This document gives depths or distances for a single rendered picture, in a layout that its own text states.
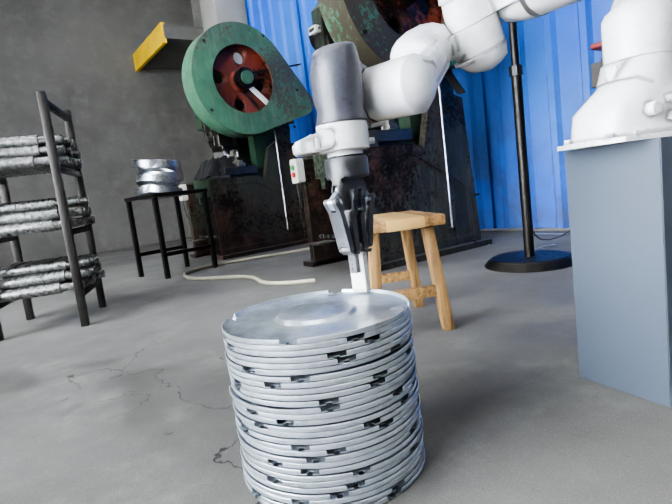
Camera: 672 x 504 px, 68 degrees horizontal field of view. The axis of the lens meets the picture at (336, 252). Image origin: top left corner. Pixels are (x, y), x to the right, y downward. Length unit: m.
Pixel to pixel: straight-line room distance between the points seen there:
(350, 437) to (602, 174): 0.63
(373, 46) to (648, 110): 1.62
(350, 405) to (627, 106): 0.64
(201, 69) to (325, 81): 3.05
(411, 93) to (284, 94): 3.33
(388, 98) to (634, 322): 0.58
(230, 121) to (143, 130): 3.61
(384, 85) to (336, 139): 0.13
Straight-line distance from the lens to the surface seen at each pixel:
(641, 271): 0.99
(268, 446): 0.73
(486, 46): 1.21
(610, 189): 1.00
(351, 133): 0.83
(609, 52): 1.05
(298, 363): 0.68
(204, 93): 3.83
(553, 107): 3.37
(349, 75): 0.85
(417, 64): 0.88
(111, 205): 7.17
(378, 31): 2.45
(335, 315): 0.73
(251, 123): 3.95
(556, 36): 3.44
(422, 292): 1.42
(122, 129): 7.32
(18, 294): 2.39
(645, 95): 0.99
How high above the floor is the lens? 0.43
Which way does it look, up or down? 7 degrees down
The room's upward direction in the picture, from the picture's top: 7 degrees counter-clockwise
